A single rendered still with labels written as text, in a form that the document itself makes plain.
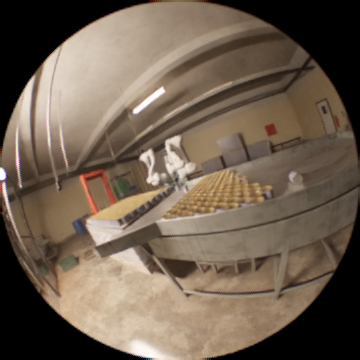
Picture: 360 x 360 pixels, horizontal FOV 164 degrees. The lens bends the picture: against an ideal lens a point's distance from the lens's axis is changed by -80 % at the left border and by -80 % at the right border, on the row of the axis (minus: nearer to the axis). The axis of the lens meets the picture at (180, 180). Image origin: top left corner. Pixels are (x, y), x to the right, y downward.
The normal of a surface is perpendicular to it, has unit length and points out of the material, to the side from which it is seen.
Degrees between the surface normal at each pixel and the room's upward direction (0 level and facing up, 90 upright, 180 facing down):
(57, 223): 90
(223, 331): 0
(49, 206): 90
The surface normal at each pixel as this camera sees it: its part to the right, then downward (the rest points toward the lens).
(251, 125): -0.44, 0.28
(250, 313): -0.38, -0.92
